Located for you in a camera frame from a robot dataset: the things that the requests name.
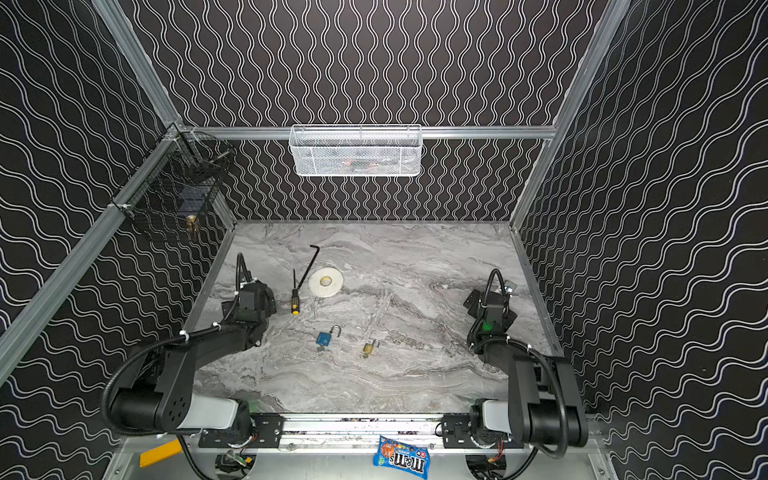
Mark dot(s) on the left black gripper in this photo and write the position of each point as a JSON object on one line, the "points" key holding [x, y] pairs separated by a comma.
{"points": [[264, 303]]}

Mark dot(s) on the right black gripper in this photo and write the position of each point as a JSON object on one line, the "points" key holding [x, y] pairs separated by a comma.
{"points": [[478, 303]]}

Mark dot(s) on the blue padlock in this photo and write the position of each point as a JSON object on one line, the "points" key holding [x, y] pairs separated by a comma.
{"points": [[324, 339]]}

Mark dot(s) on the brass padlock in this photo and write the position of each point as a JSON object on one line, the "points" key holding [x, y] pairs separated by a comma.
{"points": [[369, 347]]}

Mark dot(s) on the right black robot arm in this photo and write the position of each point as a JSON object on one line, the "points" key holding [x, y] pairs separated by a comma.
{"points": [[543, 407]]}

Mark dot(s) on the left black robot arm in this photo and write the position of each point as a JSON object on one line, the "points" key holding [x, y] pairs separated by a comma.
{"points": [[152, 392]]}

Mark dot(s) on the black yellow screwdriver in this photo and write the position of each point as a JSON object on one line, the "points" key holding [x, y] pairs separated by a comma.
{"points": [[295, 297]]}

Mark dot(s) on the white tape roll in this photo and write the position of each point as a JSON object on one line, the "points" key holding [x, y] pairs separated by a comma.
{"points": [[326, 282]]}

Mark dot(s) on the brass item in black basket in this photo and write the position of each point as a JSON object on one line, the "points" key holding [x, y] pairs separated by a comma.
{"points": [[192, 225]]}

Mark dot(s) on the white mesh basket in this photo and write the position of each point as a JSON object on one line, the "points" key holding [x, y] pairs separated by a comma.
{"points": [[356, 150]]}

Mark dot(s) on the M&M's candy bag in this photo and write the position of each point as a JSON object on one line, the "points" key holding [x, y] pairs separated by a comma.
{"points": [[403, 457]]}

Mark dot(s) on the yellow block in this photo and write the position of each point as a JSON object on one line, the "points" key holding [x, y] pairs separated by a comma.
{"points": [[160, 453]]}

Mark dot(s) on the black wire basket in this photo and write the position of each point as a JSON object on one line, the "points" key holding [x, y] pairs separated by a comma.
{"points": [[186, 181]]}

